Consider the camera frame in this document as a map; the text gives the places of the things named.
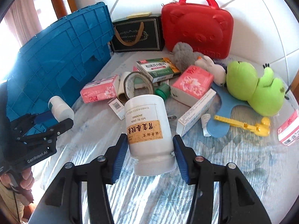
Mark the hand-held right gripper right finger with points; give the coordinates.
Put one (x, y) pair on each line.
(181, 159)

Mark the green bottle cap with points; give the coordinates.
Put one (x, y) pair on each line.
(162, 91)

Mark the beige cloth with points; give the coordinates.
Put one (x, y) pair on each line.
(7, 203)

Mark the brown tape roll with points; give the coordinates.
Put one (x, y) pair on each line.
(127, 84)

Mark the small white tube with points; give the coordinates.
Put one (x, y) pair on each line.
(205, 121)

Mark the small white bottle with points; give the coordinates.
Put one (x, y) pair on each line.
(62, 109)

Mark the blue flat plastic board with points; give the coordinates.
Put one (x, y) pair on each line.
(222, 112)

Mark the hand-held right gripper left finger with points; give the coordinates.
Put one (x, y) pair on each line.
(119, 155)

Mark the green frog plush toy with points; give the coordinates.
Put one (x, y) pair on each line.
(264, 95)

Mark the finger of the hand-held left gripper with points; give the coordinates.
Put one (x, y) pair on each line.
(25, 121)
(65, 124)

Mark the pink curtain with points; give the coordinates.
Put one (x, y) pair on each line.
(23, 11)

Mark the white plush toy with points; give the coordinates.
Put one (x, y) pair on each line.
(217, 72)

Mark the large white medicine bottle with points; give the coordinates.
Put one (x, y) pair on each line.
(144, 112)

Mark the white paper roll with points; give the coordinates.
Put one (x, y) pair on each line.
(121, 86)

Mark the grey plush toy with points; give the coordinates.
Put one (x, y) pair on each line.
(184, 56)

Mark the blue plastic crate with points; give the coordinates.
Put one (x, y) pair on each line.
(58, 51)

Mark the large pink tissue pack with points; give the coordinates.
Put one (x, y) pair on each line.
(193, 81)

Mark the yellow duck-shaped clip tool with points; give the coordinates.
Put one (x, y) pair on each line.
(252, 127)

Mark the red bear-embossed case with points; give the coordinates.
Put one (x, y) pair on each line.
(193, 28)

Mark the long white medicine box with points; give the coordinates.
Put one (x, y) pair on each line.
(193, 114)

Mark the person's left hand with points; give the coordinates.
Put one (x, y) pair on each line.
(25, 179)

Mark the green medicine box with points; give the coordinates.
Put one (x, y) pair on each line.
(161, 68)

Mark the dark brown wooden box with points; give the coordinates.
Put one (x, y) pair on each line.
(149, 35)

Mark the small white barcode box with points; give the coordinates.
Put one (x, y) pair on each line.
(115, 106)

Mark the pink and white box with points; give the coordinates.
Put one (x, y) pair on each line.
(288, 130)

